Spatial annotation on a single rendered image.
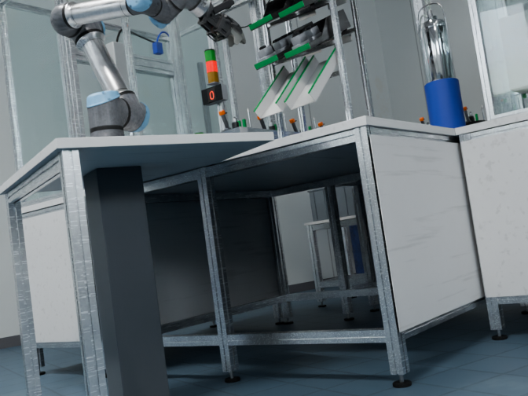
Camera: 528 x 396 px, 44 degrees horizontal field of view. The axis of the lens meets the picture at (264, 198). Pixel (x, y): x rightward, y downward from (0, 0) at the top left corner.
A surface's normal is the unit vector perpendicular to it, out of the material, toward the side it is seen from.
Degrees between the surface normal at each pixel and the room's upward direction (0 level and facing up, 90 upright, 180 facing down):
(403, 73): 90
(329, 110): 90
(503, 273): 90
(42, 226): 90
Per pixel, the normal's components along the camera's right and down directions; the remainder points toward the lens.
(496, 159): -0.62, 0.03
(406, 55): -0.84, 0.08
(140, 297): 0.52, -0.14
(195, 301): 0.77, -0.15
